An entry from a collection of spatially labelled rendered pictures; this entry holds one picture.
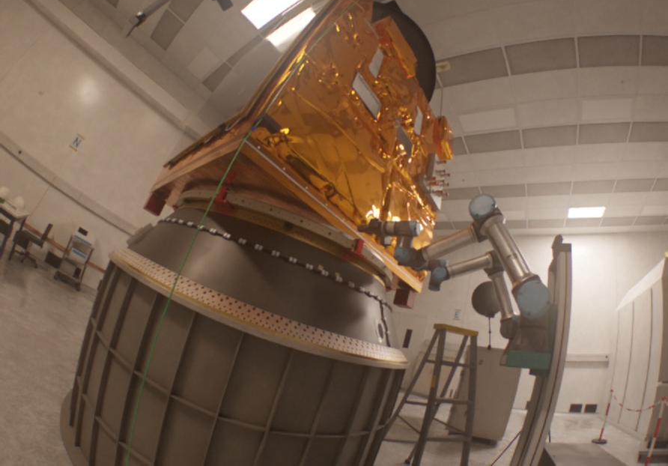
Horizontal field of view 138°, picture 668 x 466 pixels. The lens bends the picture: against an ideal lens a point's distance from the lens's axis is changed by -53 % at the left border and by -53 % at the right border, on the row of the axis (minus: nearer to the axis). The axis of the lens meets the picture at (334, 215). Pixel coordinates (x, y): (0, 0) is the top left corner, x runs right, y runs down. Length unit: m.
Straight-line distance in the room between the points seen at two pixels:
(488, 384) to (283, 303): 3.85
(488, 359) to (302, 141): 4.06
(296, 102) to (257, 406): 1.28
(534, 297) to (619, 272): 8.62
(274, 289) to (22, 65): 7.12
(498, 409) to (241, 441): 3.90
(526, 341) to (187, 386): 1.23
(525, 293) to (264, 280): 0.97
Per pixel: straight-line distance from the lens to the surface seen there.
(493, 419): 4.63
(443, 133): 3.08
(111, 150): 6.56
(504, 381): 4.56
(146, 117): 6.89
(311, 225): 1.35
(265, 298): 1.12
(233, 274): 1.17
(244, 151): 1.12
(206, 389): 1.13
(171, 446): 1.29
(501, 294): 1.75
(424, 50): 3.47
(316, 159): 1.31
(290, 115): 1.28
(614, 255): 9.65
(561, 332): 1.26
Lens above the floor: 1.24
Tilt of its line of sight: 23 degrees up
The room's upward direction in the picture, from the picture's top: 18 degrees clockwise
